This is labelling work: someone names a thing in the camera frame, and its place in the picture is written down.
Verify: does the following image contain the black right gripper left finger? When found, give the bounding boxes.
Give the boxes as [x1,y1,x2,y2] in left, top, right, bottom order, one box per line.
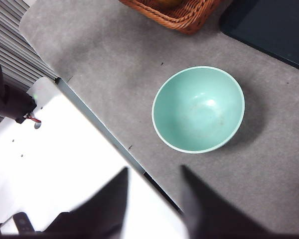
[44,166,130,236]

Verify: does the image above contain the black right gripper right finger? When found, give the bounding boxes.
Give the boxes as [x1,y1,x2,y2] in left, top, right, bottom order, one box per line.
[180,165,271,238]

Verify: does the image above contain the teal bowl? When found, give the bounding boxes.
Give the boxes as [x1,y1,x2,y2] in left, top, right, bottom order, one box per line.
[151,65,246,154]

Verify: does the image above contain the small black device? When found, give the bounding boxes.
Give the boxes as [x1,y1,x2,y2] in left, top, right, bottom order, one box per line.
[0,211,35,235]

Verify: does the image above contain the grey ribbed panel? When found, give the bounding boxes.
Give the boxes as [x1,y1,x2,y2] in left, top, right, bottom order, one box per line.
[0,0,60,88]

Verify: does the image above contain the brown wicker basket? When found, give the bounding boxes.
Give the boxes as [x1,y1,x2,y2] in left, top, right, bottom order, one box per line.
[118,0,224,36]

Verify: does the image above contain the dark rectangular tray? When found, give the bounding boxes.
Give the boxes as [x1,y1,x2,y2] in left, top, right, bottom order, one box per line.
[219,0,299,75]

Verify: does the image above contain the red cable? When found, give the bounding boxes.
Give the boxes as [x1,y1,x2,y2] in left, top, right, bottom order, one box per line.
[24,113,42,124]

